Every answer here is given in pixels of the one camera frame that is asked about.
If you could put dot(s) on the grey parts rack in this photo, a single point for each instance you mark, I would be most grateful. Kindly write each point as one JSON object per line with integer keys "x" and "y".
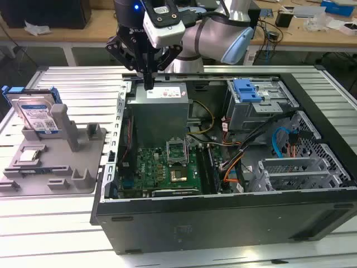
{"x": 55, "y": 156}

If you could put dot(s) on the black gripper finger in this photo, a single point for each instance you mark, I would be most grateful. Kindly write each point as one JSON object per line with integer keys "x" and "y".
{"x": 167, "y": 60}
{"x": 125, "y": 56}

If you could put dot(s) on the black graphics card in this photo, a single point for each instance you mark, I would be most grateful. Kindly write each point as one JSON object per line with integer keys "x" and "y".
{"x": 175, "y": 192}

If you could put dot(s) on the wooden desk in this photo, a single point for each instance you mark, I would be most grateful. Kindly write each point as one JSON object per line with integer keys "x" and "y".
{"x": 97, "y": 28}

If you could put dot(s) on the green motherboard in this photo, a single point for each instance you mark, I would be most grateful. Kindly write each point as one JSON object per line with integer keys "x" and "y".
{"x": 150, "y": 167}

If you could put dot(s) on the clear plastic bags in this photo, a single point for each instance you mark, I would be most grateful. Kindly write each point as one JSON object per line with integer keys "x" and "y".
{"x": 318, "y": 22}

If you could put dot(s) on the white labelled box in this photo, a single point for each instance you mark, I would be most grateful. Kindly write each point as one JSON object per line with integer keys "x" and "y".
{"x": 251, "y": 57}

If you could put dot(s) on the grey power supply unit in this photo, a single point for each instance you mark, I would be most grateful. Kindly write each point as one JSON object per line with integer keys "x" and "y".
{"x": 156, "y": 111}

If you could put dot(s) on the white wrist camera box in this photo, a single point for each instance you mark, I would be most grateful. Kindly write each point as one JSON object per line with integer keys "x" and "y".
{"x": 167, "y": 33}

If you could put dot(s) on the small black box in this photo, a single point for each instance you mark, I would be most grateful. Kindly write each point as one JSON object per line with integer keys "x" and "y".
{"x": 284, "y": 19}

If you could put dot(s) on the RAM slot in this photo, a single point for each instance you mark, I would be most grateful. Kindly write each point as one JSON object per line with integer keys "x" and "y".
{"x": 200, "y": 167}

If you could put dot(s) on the CPU socket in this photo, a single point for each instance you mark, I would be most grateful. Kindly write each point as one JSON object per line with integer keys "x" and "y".
{"x": 178, "y": 175}

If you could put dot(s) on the grey metal drive cage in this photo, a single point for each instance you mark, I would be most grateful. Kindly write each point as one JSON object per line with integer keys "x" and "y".
{"x": 251, "y": 117}

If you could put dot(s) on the silver CPU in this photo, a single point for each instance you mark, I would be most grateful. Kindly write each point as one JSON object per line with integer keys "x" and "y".
{"x": 29, "y": 155}

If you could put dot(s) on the black open PC case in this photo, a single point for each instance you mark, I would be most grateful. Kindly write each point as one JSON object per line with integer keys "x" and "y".
{"x": 195, "y": 223}

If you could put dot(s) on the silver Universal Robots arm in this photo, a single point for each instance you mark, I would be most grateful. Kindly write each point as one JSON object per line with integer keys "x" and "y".
{"x": 212, "y": 30}

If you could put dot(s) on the white crumpled plastic bag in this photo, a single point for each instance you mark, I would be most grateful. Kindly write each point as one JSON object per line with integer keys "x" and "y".
{"x": 37, "y": 28}

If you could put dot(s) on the blue cardboard box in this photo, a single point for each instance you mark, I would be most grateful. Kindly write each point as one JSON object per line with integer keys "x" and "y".
{"x": 338, "y": 8}

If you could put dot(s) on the hard disk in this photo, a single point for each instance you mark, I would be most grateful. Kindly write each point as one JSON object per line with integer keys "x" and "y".
{"x": 33, "y": 111}

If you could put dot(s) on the blue plastic bay latch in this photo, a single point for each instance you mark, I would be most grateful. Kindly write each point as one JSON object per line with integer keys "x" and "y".
{"x": 246, "y": 92}

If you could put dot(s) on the RAM stick with blue label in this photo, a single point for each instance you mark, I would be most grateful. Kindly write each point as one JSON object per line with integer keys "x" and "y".
{"x": 36, "y": 170}

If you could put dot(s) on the large black box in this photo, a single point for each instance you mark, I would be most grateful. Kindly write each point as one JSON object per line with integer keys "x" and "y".
{"x": 44, "y": 14}

